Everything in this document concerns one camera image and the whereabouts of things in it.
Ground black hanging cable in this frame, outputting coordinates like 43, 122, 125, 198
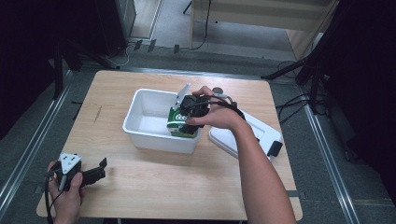
188, 0, 213, 51

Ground white plastic bin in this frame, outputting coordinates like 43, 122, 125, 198
121, 88, 203, 155

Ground white lid with black handle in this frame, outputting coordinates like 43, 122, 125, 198
207, 110, 284, 161

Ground person's right hand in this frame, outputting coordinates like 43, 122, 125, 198
186, 86, 247, 132

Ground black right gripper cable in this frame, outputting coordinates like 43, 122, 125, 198
186, 92, 247, 121

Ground light wooden desk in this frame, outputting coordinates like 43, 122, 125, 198
189, 0, 340, 61

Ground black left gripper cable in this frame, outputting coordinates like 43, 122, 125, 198
44, 169, 64, 224

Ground black metal stand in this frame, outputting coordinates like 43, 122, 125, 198
50, 36, 121, 101
261, 0, 396, 116

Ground metal floor rail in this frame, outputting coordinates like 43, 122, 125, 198
0, 69, 75, 217
299, 87, 362, 224

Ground dark cabinet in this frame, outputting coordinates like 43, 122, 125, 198
94, 0, 138, 58

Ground green carton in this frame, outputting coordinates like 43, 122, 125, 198
166, 106, 199, 139

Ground white floor cable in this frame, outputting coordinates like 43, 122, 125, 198
105, 42, 133, 68

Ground black floor cables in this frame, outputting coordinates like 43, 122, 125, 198
275, 60, 313, 126

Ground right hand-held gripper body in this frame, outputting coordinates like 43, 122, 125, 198
174, 82, 211, 119

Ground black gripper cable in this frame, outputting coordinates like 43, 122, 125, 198
44, 169, 64, 224
186, 92, 247, 121

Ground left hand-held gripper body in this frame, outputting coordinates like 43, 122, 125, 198
54, 152, 86, 191

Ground person's left hand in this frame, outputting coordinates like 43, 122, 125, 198
46, 161, 86, 207

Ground black furniture leg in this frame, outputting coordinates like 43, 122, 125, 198
182, 0, 194, 15

